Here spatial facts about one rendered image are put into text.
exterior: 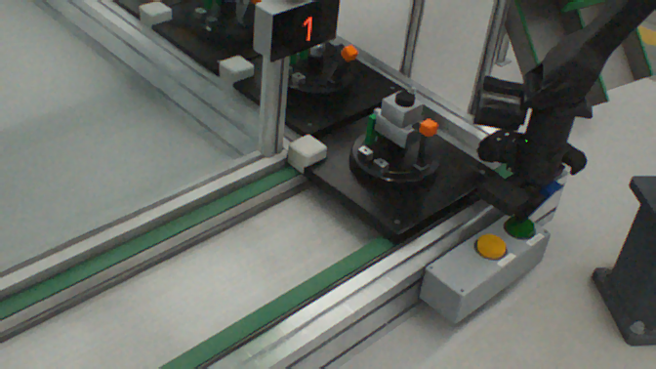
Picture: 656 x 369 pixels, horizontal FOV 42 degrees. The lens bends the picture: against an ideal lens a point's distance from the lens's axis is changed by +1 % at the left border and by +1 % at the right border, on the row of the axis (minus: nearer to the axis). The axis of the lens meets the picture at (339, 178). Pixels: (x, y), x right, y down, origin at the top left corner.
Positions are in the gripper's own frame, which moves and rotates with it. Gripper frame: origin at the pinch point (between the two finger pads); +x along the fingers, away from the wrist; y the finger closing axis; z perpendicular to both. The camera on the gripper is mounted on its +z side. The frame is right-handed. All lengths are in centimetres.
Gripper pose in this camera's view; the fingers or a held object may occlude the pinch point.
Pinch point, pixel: (524, 203)
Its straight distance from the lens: 125.8
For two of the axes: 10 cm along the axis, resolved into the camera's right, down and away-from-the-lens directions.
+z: -6.9, -5.0, 5.2
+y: -7.1, 3.7, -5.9
